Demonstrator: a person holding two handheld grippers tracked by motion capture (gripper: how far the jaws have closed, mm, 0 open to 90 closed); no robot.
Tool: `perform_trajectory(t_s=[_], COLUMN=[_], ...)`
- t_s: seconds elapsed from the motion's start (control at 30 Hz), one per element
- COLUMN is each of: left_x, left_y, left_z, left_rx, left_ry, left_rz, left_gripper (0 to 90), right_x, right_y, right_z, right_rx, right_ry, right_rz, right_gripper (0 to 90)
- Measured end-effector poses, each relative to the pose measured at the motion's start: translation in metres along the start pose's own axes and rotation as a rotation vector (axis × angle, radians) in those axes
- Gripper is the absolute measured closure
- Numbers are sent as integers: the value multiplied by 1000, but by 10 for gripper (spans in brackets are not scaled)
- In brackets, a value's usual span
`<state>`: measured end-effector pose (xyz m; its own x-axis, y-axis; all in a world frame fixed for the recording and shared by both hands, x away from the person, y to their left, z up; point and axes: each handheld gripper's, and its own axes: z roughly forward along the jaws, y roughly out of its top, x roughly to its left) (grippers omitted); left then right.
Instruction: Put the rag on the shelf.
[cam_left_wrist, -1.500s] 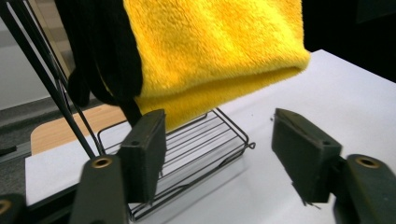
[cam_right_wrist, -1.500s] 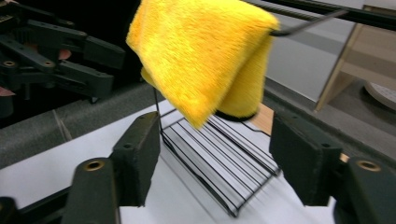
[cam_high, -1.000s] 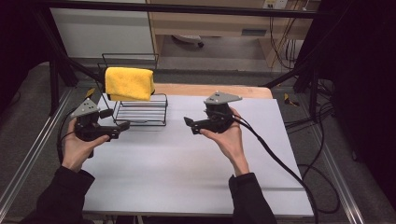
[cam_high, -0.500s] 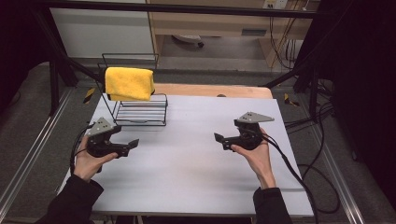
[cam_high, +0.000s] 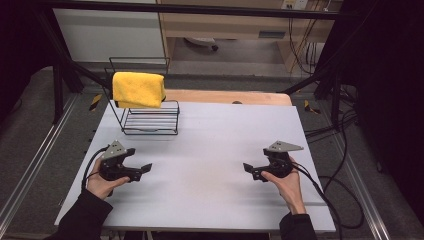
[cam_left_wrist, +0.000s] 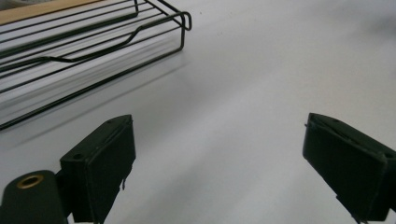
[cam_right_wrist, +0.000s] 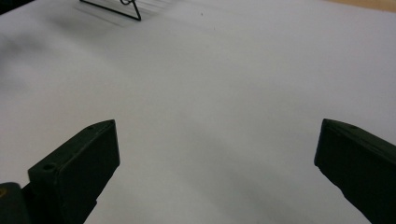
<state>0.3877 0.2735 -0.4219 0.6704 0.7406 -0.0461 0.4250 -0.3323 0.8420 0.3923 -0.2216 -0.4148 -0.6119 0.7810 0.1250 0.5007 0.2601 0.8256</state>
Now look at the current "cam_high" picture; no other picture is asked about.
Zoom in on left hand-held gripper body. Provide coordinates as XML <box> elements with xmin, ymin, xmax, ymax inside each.
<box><xmin>99</xmin><ymin>139</ymin><xmax>144</xmax><ymax>183</ymax></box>

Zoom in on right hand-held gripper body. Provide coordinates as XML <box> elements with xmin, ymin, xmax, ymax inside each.
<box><xmin>251</xmin><ymin>140</ymin><xmax>304</xmax><ymax>183</ymax></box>

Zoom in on left hand-held gripper cable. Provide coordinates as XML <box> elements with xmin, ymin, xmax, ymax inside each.
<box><xmin>80</xmin><ymin>145</ymin><xmax>111</xmax><ymax>194</ymax></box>

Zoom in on black floor cables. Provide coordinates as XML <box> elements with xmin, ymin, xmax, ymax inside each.
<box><xmin>304</xmin><ymin>109</ymin><xmax>358</xmax><ymax>140</ymax></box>

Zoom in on person's left hand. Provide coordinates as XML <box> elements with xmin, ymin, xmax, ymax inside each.
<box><xmin>85</xmin><ymin>156</ymin><xmax>131</xmax><ymax>201</ymax></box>

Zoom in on hand-held gripper cable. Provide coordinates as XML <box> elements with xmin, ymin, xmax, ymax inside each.
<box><xmin>80</xmin><ymin>145</ymin><xmax>111</xmax><ymax>194</ymax></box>
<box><xmin>291</xmin><ymin>162</ymin><xmax>365</xmax><ymax>240</ymax></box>

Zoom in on hanging cable bundle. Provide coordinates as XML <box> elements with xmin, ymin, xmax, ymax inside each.
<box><xmin>287</xmin><ymin>16</ymin><xmax>322</xmax><ymax>76</ymax></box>

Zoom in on black wire rack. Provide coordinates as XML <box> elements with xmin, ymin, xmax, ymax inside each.
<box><xmin>103</xmin><ymin>56</ymin><xmax>181</xmax><ymax>136</ymax></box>

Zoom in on aluminium rail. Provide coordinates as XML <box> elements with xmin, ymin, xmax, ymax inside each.
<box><xmin>328</xmin><ymin>133</ymin><xmax>392</xmax><ymax>240</ymax></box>
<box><xmin>0</xmin><ymin>94</ymin><xmax>80</xmax><ymax>228</ymax></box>

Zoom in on wall power outlet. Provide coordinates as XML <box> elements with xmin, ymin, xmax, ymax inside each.
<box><xmin>281</xmin><ymin>0</ymin><xmax>309</xmax><ymax>11</ymax></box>

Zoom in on wooden board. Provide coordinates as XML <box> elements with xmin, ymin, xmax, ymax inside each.
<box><xmin>163</xmin><ymin>88</ymin><xmax>293</xmax><ymax>107</ymax></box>

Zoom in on right hand-held gripper cable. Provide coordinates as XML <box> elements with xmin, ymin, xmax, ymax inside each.
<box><xmin>291</xmin><ymin>162</ymin><xmax>365</xmax><ymax>240</ymax></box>

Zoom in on black horizontal frame bar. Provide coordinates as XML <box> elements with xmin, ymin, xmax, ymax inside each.
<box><xmin>39</xmin><ymin>0</ymin><xmax>355</xmax><ymax>21</ymax></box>

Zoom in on yellow cloth with black trim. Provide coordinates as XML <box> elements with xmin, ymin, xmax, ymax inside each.
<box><xmin>111</xmin><ymin>71</ymin><xmax>167</xmax><ymax>110</ymax></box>

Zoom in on wooden desk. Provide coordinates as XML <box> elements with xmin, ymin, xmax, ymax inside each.
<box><xmin>156</xmin><ymin>0</ymin><xmax>344</xmax><ymax>73</ymax></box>

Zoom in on black frame strut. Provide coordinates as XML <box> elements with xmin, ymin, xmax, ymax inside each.
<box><xmin>282</xmin><ymin>64</ymin><xmax>345</xmax><ymax>132</ymax></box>
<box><xmin>33</xmin><ymin>9</ymin><xmax>118</xmax><ymax>125</ymax></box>

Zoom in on person's right hand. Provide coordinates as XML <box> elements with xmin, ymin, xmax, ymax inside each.
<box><xmin>261</xmin><ymin>156</ymin><xmax>307</xmax><ymax>216</ymax></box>

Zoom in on office chair base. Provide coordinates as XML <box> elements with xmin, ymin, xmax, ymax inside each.
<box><xmin>183</xmin><ymin>36</ymin><xmax>220</xmax><ymax>53</ymax></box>

